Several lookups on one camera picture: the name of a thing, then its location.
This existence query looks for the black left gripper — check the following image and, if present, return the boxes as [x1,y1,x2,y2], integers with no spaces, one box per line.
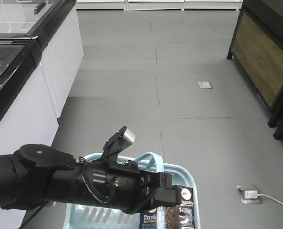
[84,160,181,214]

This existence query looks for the dark blue Chocofello cookie box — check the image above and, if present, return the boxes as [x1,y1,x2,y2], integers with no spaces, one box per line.
[165,185,195,229]

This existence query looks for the light blue shopping basket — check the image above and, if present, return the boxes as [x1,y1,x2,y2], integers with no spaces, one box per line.
[63,152,201,229]

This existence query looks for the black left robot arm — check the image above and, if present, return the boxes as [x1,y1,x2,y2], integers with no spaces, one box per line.
[0,144,181,214]

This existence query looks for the steel floor socket plate right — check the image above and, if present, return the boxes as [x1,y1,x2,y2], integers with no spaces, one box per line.
[236,185,262,204]

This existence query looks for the steel floor socket plate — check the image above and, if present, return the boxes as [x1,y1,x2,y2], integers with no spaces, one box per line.
[45,201,56,207]
[236,185,262,204]

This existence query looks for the white power adapter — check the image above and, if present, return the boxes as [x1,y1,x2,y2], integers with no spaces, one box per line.
[242,189,258,199]

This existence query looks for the small steel floor plate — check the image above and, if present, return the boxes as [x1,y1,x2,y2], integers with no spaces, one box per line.
[198,81,213,89]

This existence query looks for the steel floor socket plate left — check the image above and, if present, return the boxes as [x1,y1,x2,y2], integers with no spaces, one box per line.
[45,201,56,207]

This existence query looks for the near white chest freezer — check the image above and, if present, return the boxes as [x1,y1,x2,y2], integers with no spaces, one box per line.
[0,42,58,229]

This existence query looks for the white chest freezer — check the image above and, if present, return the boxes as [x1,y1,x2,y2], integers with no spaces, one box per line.
[0,0,84,118]
[0,42,58,229]

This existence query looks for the wood panel display stand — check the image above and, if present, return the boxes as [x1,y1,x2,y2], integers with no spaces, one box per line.
[226,0,283,114]

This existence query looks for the far white chest freezer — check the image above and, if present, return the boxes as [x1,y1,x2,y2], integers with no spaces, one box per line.
[0,0,84,118]

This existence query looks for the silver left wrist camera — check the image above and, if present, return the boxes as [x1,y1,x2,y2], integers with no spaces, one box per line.
[97,126,136,164]

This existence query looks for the white power cable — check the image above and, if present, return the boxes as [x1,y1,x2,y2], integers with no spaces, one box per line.
[257,193,283,215]

